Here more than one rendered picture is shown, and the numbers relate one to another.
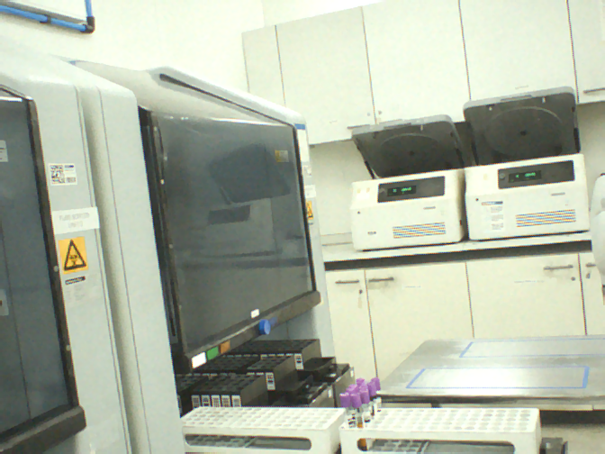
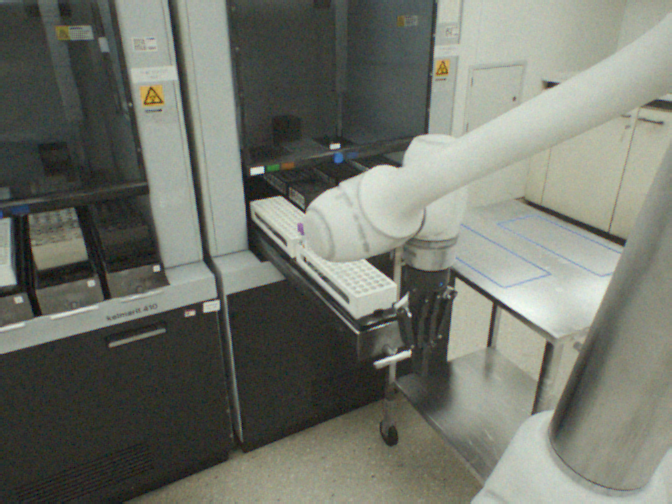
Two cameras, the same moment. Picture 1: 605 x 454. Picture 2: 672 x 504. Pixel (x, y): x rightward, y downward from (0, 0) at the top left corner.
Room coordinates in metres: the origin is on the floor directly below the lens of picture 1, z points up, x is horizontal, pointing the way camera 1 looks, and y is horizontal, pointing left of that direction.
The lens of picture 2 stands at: (0.21, -0.82, 1.42)
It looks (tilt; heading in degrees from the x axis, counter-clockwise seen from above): 27 degrees down; 39
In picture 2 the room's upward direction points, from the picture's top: 1 degrees counter-clockwise
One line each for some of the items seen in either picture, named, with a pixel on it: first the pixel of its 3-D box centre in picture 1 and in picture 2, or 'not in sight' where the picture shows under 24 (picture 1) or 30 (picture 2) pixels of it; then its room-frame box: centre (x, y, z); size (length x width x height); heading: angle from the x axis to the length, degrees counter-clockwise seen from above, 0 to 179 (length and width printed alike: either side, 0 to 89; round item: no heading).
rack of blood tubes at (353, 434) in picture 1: (439, 438); (342, 274); (1.05, -0.16, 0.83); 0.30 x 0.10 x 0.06; 67
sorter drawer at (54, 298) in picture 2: not in sight; (60, 242); (0.78, 0.65, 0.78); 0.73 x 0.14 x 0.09; 67
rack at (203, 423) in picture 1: (258, 434); (286, 226); (1.17, 0.13, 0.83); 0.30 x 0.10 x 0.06; 67
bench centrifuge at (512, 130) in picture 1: (526, 164); not in sight; (3.47, -1.12, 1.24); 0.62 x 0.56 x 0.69; 158
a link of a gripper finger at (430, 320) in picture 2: not in sight; (429, 315); (0.94, -0.44, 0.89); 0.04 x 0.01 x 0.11; 67
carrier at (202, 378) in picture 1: (192, 396); (300, 186); (1.40, 0.28, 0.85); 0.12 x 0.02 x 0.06; 158
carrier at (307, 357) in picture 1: (308, 356); not in sight; (1.63, 0.04, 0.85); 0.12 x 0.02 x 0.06; 156
